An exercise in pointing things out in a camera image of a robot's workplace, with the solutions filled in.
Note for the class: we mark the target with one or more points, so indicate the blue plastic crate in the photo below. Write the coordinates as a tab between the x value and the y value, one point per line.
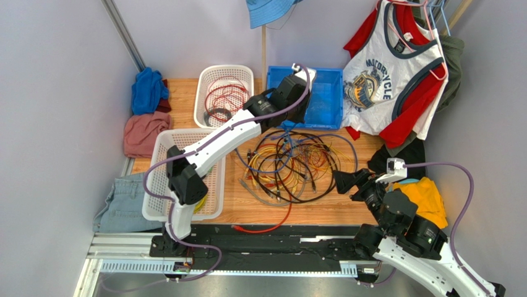
325	110

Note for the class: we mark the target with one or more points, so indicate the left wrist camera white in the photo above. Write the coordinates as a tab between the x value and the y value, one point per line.
305	73

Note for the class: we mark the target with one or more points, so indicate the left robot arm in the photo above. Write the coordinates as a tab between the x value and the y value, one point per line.
186	168

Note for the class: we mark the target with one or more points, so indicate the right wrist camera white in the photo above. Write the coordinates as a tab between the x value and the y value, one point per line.
396	170

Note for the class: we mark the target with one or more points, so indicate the white motorcycle tank top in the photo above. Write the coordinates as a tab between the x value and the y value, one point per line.
391	82

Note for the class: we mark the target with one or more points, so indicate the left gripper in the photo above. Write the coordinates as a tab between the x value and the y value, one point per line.
300	117

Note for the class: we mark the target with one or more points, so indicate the blue cloth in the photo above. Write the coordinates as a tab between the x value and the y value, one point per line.
147	92

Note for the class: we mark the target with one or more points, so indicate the light denim garment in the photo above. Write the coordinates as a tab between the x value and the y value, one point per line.
122	212

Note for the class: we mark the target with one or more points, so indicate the pink cloth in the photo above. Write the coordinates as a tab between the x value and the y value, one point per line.
141	131

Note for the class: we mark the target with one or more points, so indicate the yellow shirt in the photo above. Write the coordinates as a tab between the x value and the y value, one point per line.
425	194

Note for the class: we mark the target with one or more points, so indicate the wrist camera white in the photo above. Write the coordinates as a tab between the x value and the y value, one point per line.
396	170
305	73

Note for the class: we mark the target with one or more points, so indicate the black coil in far basket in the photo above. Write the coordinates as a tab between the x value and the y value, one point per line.
221	115

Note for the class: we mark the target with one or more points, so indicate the blue bucket hat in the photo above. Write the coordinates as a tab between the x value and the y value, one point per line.
263	12

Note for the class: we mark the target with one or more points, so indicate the black garment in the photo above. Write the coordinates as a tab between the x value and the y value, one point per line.
413	153

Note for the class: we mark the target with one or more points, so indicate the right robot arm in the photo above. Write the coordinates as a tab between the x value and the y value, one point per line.
407	241

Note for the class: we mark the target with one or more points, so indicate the olive green garment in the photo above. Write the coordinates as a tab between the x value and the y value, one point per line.
452	47

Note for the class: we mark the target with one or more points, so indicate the wooden pole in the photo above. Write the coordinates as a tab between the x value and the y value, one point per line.
264	55

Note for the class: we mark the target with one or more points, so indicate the white perforated basket far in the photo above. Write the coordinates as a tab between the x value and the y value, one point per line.
226	86

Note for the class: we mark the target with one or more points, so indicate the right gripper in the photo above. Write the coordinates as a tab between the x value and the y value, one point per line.
358	186

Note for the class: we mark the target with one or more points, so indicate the red shirt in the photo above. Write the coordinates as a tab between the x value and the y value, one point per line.
411	123

